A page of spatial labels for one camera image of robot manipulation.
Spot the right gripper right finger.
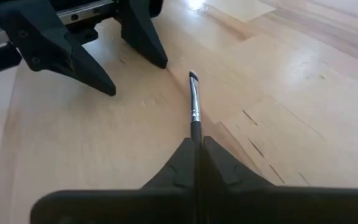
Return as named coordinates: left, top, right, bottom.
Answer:
left=202, top=136, right=358, bottom=224

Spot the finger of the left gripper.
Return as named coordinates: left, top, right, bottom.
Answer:
left=118, top=0, right=169, bottom=69
left=0, top=0, right=117, bottom=96

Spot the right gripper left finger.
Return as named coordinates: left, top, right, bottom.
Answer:
left=29, top=138, right=196, bottom=224

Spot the angled tip makeup brush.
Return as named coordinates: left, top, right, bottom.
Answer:
left=188, top=70, right=204, bottom=147

